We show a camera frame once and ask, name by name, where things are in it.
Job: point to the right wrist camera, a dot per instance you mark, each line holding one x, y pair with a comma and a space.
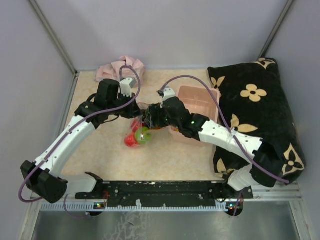
166, 93

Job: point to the pink plastic bin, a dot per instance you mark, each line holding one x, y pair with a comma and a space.
198, 101

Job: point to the black floral cushion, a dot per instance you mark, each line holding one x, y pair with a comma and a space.
254, 103

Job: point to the green apple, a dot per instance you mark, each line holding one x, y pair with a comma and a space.
143, 135

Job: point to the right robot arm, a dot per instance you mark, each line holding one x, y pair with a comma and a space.
264, 156

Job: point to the large red apple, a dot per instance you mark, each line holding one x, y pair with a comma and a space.
136, 124

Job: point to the left metal frame post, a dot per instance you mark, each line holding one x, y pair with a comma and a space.
51, 33

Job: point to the clear zip top bag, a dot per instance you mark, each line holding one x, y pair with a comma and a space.
144, 121

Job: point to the pink crumpled cloth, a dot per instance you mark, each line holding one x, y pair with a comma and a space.
112, 70

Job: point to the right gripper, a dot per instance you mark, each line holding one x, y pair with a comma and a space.
155, 110

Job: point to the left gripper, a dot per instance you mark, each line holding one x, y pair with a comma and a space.
134, 110

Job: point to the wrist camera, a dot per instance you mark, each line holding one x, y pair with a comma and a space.
126, 86
166, 93

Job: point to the right metal frame post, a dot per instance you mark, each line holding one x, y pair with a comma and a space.
277, 26

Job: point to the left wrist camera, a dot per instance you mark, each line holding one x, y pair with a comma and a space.
126, 86

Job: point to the metal frame post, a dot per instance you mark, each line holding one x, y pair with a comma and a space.
51, 33
277, 26

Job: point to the small red apple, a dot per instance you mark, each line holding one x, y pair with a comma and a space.
130, 140

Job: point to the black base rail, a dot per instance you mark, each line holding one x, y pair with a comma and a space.
160, 193

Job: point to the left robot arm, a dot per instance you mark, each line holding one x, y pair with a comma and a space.
43, 175

